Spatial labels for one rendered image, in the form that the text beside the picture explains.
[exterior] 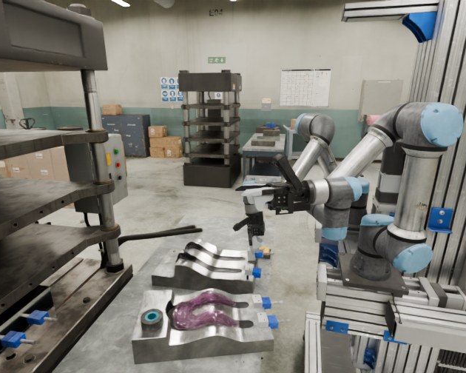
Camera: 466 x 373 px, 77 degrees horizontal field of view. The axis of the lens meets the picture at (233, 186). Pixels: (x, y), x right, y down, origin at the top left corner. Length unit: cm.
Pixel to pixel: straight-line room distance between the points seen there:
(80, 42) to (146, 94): 720
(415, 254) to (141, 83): 811
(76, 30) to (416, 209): 139
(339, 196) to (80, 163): 132
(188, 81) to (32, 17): 422
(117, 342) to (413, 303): 113
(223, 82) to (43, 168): 313
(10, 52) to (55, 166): 407
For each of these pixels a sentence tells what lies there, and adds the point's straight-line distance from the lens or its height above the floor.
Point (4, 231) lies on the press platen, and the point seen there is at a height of 126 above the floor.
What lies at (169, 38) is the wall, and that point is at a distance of 840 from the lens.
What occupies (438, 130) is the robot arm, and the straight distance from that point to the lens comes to 98.
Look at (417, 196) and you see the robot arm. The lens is 105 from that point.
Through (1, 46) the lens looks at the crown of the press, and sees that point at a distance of 115.
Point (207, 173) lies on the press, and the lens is 546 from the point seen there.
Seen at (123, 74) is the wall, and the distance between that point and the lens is 891.
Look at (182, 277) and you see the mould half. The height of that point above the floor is 87.
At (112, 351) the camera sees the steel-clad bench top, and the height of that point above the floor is 80.
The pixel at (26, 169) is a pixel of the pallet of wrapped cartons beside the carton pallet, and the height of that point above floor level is 58.
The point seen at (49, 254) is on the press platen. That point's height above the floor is 104.
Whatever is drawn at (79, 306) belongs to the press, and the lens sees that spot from 160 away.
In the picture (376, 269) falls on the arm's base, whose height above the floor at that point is 108.
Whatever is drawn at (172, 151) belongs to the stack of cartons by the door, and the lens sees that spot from 806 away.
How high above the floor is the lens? 171
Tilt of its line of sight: 18 degrees down
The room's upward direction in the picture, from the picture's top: straight up
